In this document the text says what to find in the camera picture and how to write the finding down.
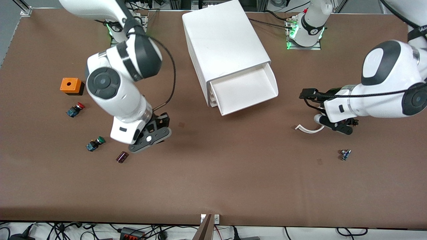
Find green push button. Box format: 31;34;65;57
86;136;106;152

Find red push button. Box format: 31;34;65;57
66;102;86;118

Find orange button box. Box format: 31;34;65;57
60;78;85;96

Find white curved plastic strip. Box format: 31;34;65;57
295;124;326;134

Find black power strip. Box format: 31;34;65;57
120;227;146;240

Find black power plug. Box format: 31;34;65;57
9;223;36;240

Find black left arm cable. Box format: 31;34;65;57
317;0;427;99

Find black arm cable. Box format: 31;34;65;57
317;0;427;99
147;33;177;112

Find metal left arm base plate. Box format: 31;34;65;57
286;17;322;51

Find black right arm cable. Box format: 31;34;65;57
147;33;177;112

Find black base power cable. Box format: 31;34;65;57
249;18;295;31

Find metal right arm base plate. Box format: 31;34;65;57
110;15;149;48

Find wooden post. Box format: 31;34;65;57
193;214;214;240

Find black looped cable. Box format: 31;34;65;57
336;227;368;237

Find aluminium frame profile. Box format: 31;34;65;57
13;0;33;16

